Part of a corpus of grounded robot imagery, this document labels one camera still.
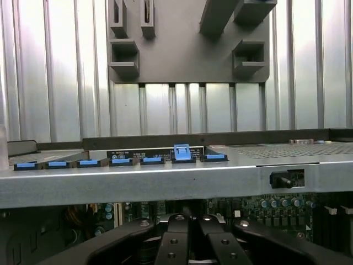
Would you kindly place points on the green motherboard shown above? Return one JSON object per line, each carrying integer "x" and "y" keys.
{"x": 275, "y": 212}

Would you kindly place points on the grey plastic parts rack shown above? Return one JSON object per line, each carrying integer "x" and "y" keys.
{"x": 179, "y": 55}

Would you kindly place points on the open black PC case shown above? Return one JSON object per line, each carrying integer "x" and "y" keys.
{"x": 165, "y": 179}

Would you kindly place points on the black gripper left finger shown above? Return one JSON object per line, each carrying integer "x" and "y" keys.
{"x": 172, "y": 243}

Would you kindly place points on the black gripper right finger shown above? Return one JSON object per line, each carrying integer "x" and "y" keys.
{"x": 223, "y": 245}

